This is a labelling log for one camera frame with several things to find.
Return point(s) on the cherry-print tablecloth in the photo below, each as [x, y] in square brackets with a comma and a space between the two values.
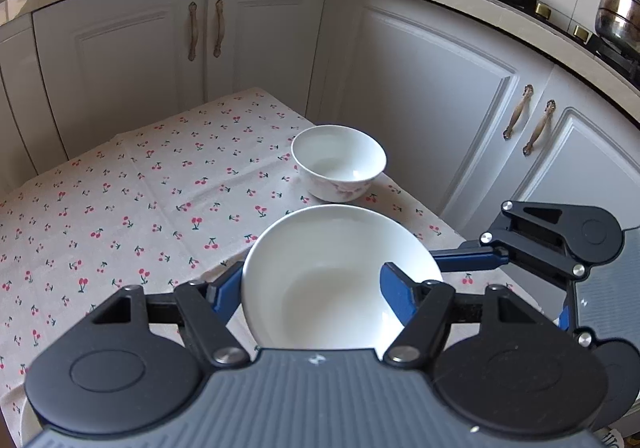
[125, 208]

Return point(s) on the black gas stove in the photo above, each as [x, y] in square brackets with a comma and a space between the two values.
[565, 13]

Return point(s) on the white bowl with pink flowers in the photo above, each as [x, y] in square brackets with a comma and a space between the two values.
[340, 163]

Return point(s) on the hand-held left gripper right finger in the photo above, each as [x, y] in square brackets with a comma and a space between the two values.
[397, 293]

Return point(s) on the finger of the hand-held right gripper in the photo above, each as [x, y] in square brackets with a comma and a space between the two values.
[582, 338]
[470, 259]

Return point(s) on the steel cooking pot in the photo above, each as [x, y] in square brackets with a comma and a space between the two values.
[617, 13]

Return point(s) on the white printed apron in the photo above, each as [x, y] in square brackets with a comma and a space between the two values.
[612, 440]

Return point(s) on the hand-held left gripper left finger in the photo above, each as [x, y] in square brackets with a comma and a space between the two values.
[227, 293]

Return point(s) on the plain white bowl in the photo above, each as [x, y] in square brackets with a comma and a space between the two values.
[325, 278]

